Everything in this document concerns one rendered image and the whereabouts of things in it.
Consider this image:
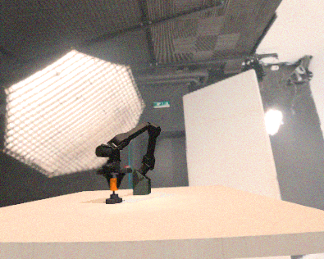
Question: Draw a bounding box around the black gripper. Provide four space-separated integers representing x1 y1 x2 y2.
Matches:
97 157 132 189

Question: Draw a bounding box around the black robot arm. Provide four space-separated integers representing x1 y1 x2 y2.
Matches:
95 121 161 176

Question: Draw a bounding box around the orange knob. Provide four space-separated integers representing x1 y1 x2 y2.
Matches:
110 179 118 190

